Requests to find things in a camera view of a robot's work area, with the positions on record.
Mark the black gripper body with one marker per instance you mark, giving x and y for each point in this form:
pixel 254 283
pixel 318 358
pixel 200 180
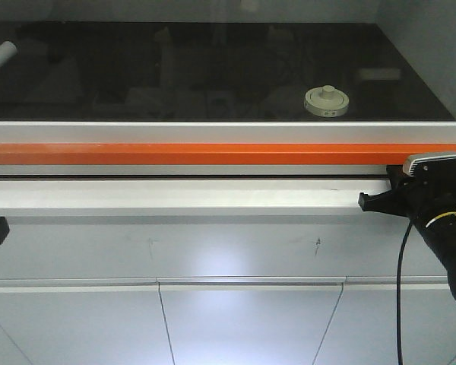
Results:
pixel 427 189

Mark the fume hood sash orange handle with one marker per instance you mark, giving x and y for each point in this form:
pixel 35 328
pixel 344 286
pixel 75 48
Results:
pixel 215 148

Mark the glass jar with cream lid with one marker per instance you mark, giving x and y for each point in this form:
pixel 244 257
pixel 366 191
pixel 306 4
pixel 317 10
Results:
pixel 326 101

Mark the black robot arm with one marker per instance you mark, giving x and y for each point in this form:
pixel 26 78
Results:
pixel 437 227

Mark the white base cabinet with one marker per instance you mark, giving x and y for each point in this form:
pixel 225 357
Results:
pixel 216 271

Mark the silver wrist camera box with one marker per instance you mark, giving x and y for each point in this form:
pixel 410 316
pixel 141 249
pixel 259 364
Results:
pixel 424 161

